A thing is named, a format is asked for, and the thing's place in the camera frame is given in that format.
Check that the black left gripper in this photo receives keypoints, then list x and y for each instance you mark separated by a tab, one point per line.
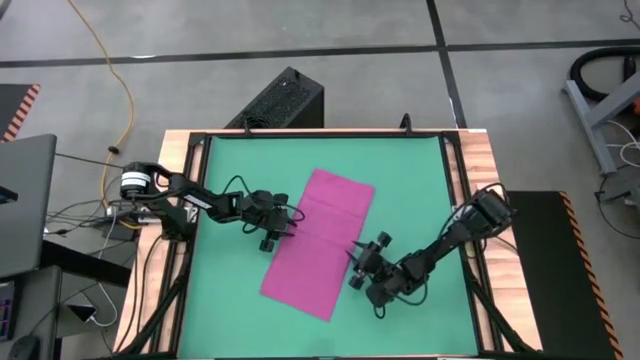
265	215

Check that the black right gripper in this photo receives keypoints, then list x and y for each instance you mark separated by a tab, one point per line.
377	270

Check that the pink towel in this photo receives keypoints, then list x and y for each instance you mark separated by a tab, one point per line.
320	240

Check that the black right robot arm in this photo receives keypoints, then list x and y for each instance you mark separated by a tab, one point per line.
450	235

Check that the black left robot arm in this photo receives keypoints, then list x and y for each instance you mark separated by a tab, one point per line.
200	197

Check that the green table mat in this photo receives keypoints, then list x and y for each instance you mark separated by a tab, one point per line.
400	175

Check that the black table clamp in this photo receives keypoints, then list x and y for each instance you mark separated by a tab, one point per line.
406	125
246	129

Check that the black mesh computer tower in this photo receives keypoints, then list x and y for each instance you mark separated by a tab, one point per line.
280	100

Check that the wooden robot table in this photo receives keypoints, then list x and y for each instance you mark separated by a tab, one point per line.
480	165

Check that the large black hazard-striped mat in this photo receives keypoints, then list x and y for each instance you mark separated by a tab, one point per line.
550	275

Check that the black operator desk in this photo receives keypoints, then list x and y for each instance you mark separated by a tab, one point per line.
85	265

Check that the smartphone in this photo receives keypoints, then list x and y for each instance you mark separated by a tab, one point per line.
82	313

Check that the grey laptop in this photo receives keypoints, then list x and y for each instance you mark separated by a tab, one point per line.
27	210

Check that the grey metal stand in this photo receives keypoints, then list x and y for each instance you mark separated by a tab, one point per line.
590	132

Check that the black computer mouse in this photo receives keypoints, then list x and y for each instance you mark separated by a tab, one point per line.
24	349

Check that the black keypad lit keys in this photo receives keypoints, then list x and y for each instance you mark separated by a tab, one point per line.
7	310

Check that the small black hazard-striped mat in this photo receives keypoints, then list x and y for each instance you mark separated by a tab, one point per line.
12	105

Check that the black aluminium table frame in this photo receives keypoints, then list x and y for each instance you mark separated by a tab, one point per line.
325	134

